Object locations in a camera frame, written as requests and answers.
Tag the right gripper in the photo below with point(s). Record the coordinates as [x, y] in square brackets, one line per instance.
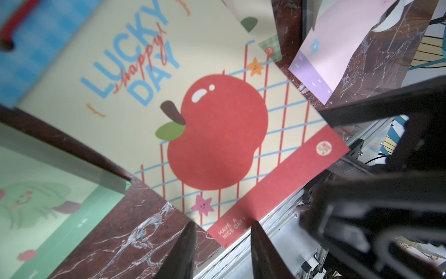
[358, 217]

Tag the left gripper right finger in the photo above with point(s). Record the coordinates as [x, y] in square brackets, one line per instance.
[266, 261]

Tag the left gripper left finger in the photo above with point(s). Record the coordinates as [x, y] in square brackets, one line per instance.
[180, 261]

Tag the green red lucky memo pad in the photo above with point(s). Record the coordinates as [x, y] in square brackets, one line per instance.
[50, 201]

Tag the red apple memo pad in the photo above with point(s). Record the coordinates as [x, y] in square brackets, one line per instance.
[176, 92]

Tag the torn pink page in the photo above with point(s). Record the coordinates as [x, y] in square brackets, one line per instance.
[323, 57]

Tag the torn lucky day cover page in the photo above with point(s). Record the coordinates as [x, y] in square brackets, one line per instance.
[257, 17]

